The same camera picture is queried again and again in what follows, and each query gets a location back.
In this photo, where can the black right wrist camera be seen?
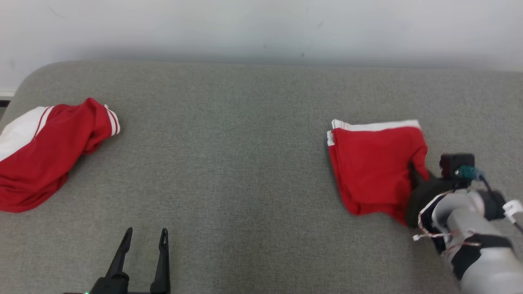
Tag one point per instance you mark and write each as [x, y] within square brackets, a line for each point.
[455, 163]

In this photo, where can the grey fabric sofa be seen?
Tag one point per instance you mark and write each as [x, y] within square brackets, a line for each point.
[245, 143]

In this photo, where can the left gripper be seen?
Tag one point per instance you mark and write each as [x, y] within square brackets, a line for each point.
[110, 286]

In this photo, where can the teal right camera connector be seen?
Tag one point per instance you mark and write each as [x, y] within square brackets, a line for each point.
[468, 172]

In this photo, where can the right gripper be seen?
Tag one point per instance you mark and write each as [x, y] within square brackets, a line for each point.
[427, 196]

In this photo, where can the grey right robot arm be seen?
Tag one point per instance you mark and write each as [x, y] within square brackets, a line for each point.
[482, 261]

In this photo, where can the red basketball shorts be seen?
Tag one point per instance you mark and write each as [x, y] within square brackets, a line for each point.
[372, 167]

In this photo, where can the red white basketball jersey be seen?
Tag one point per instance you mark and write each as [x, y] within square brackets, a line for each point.
[49, 155]

